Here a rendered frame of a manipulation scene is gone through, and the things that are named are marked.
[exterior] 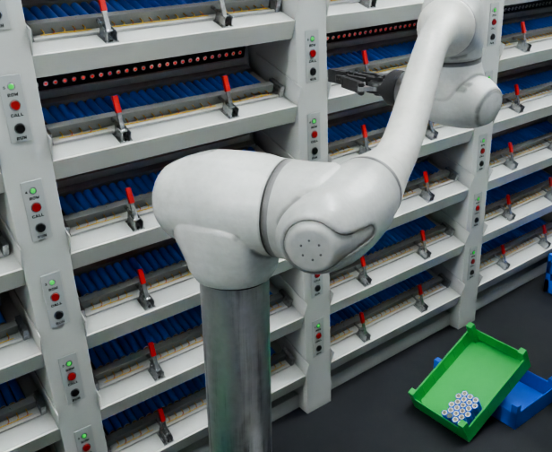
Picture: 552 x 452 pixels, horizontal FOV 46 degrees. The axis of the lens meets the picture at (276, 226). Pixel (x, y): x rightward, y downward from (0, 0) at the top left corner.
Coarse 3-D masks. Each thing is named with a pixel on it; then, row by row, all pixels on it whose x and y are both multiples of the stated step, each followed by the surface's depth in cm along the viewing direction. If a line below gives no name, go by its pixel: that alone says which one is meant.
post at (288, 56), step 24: (312, 0) 150; (312, 24) 152; (264, 48) 162; (288, 48) 154; (288, 72) 157; (312, 96) 159; (288, 144) 165; (312, 312) 183; (288, 336) 191; (312, 336) 186; (312, 360) 189; (312, 384) 192; (312, 408) 195
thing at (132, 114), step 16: (192, 96) 148; (208, 96) 149; (224, 96) 151; (240, 96) 154; (112, 112) 137; (128, 112) 138; (144, 112) 140; (160, 112) 142; (48, 128) 129; (64, 128) 131; (80, 128) 133
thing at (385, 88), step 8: (392, 72) 134; (400, 72) 133; (384, 80) 134; (392, 80) 133; (376, 88) 136; (384, 88) 134; (392, 88) 132; (384, 96) 135; (392, 96) 133; (392, 104) 135
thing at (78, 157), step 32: (224, 64) 161; (256, 64) 166; (256, 96) 158; (288, 96) 159; (96, 128) 136; (160, 128) 140; (192, 128) 142; (224, 128) 147; (256, 128) 153; (64, 160) 126; (96, 160) 131; (128, 160) 136
